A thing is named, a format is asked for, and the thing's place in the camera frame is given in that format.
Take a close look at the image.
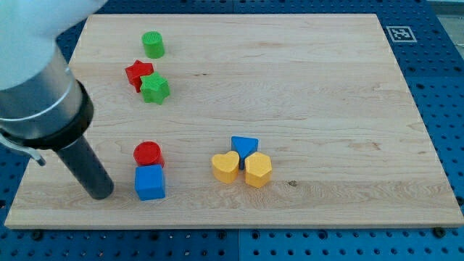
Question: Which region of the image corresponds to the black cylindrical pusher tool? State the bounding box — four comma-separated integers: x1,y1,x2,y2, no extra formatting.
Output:
56,136,114,200

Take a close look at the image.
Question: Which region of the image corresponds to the blue cube block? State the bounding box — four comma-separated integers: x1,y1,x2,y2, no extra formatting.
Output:
134,165,166,201

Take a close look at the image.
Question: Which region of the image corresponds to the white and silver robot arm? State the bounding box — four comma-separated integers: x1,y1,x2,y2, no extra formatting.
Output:
1,0,114,199

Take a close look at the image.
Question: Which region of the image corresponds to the yellow heart block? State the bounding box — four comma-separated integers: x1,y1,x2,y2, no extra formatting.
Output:
211,151,240,183

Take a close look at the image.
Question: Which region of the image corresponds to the red cylinder block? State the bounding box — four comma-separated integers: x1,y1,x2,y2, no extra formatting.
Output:
133,141,165,167

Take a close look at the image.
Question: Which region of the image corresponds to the green star block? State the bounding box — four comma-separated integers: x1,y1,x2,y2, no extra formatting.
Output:
141,72,170,105

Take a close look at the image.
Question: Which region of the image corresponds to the red star block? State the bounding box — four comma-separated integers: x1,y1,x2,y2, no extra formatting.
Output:
125,60,154,93

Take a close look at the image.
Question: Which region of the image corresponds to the green cylinder block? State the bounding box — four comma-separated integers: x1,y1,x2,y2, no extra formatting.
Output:
141,31,165,59

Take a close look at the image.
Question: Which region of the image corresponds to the blue triangle block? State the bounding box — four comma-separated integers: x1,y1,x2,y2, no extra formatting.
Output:
231,136,259,170

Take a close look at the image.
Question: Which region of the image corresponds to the light wooden board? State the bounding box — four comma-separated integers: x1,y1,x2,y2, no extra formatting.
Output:
5,14,463,230

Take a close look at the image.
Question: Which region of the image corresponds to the yellow hexagon block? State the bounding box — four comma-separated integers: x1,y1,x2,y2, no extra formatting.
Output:
244,152,273,188

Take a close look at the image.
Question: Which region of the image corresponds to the white fiducial marker tag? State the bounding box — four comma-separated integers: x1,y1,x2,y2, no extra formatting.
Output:
386,25,417,43

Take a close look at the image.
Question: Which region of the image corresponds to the grey cable at arm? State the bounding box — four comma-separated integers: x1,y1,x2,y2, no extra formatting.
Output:
0,133,47,167

